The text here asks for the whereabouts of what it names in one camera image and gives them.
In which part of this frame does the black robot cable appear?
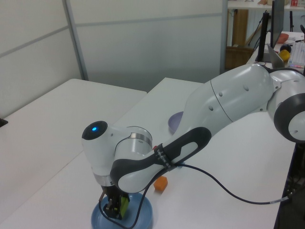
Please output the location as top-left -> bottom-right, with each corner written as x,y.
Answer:
98,163 -> 293,229

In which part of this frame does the black monitor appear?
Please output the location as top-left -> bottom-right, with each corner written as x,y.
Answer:
270,0 -> 285,50

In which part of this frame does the purple plate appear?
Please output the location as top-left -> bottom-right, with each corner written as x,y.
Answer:
167,111 -> 184,135

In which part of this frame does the white storage box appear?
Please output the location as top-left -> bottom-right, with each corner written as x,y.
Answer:
289,40 -> 305,70

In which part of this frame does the black monitor stand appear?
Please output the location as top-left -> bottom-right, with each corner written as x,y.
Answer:
255,11 -> 272,63

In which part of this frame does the orange block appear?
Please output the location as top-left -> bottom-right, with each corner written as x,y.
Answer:
153,176 -> 169,191

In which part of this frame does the silver laptop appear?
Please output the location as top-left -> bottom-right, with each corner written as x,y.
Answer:
266,43 -> 285,69

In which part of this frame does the green block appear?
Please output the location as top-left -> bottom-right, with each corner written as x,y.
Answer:
120,195 -> 131,215

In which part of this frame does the blue plate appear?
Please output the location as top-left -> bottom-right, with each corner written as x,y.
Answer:
91,192 -> 153,229

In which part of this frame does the wooden board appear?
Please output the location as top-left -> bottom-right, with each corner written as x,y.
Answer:
232,9 -> 249,47

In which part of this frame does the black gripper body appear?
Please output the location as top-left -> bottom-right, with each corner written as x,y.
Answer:
101,185 -> 131,200

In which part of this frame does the yellow ball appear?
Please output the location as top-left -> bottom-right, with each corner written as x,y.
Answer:
279,50 -> 291,62

